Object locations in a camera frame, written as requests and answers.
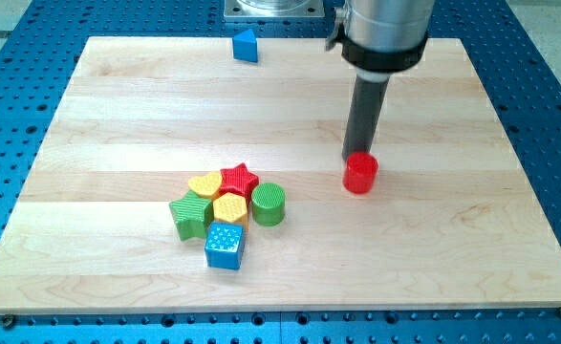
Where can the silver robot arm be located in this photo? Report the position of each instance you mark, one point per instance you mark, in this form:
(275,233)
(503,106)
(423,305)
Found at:
(381,37)

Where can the red cylinder block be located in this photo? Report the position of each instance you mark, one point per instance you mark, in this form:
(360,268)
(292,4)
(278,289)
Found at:
(360,172)

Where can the wooden board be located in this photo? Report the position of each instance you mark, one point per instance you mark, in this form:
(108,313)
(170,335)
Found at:
(452,221)

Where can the green star block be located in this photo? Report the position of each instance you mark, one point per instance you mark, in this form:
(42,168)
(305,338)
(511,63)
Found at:
(192,215)

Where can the blue triangle block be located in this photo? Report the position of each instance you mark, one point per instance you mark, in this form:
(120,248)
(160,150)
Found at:
(244,46)

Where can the yellow heart block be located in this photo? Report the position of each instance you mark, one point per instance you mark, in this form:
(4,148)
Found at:
(206,186)

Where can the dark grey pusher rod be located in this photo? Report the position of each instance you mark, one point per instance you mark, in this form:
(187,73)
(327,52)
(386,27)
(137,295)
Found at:
(366,104)

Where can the red star block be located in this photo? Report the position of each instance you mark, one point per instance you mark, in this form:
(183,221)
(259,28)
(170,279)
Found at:
(239,181)

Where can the yellow hexagon block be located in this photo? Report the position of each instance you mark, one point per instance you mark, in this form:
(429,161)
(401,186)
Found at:
(232,209)

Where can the blue perforated metal table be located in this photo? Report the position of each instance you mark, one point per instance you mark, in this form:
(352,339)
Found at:
(41,44)

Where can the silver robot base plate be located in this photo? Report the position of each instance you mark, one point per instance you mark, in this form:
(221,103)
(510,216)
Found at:
(246,9)

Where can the blue cube block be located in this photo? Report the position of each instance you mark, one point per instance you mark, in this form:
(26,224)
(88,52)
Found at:
(224,245)

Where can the green cylinder block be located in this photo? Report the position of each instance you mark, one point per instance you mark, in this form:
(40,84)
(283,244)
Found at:
(268,204)

